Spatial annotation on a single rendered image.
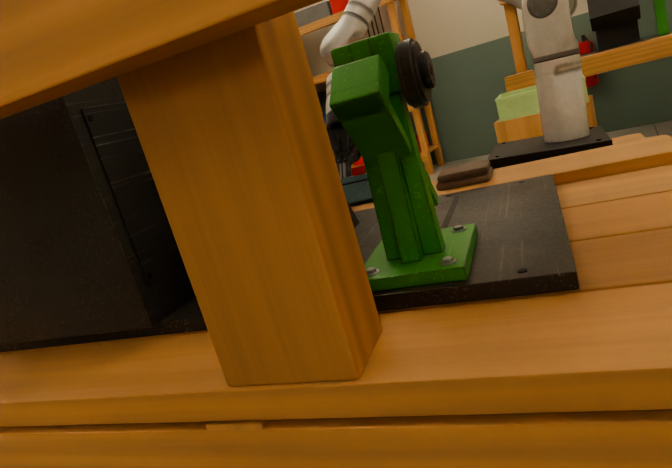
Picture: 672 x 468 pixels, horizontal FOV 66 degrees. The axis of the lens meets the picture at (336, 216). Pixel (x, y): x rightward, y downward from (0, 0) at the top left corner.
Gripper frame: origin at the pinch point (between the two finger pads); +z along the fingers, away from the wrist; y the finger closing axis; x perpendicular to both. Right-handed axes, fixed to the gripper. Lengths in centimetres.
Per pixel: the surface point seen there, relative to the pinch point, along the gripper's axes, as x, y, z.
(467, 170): -7.2, 27.5, 8.4
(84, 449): -48, -14, 52
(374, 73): -55, 27, 17
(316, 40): 401, -201, -392
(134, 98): -69, 10, 23
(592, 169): -7.7, 47.6, 12.9
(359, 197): -5.5, 5.4, 8.9
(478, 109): 456, -19, -268
